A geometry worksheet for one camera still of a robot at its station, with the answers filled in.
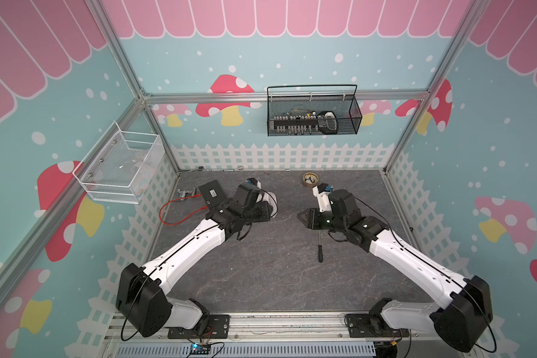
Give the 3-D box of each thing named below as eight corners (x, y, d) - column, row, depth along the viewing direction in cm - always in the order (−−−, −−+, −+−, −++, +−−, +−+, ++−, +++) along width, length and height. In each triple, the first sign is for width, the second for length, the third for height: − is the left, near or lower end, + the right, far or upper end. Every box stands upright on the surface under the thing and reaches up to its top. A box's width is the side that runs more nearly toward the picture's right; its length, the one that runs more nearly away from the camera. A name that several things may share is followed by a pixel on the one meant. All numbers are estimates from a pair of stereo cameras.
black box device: (209, 208, 107) (208, 205, 105) (200, 190, 115) (198, 186, 112) (228, 200, 111) (227, 196, 108) (217, 182, 118) (216, 178, 116)
